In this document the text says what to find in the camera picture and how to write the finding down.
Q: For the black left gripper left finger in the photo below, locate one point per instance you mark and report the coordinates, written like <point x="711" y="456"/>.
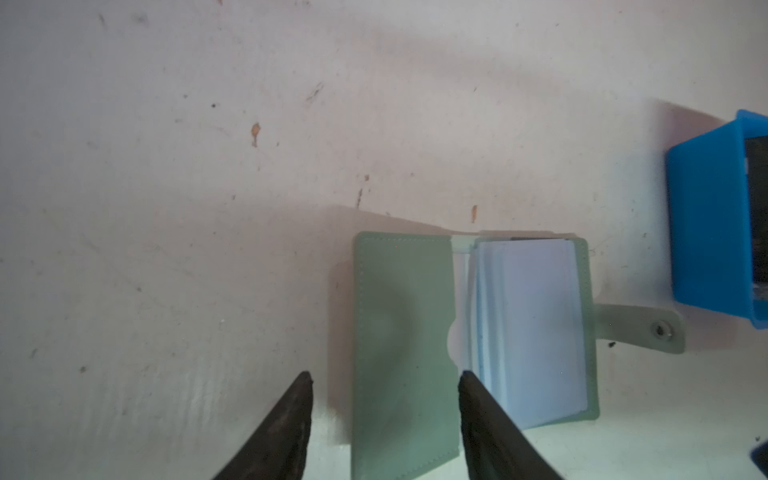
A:
<point x="277" y="449"/>

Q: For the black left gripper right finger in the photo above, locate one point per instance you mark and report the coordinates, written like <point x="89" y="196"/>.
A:
<point x="498" y="438"/>

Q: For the green card holder wallet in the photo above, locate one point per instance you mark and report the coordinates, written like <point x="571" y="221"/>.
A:
<point x="517" y="313"/>

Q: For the blue plastic card tray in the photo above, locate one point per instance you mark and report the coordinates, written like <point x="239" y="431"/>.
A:
<point x="710" y="224"/>

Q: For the stack of credit cards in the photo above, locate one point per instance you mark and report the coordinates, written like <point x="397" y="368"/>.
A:
<point x="756" y="159"/>

